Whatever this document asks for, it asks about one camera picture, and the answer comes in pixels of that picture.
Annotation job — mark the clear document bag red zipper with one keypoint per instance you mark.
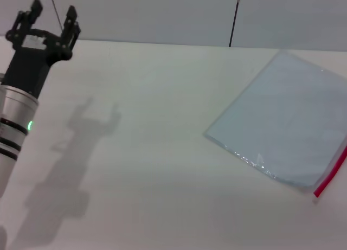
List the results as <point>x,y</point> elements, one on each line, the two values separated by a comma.
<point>284,120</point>

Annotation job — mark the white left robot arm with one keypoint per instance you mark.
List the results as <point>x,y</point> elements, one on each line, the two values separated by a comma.
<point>15,117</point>

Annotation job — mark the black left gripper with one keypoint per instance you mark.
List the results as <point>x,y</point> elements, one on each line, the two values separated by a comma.
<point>29,68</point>

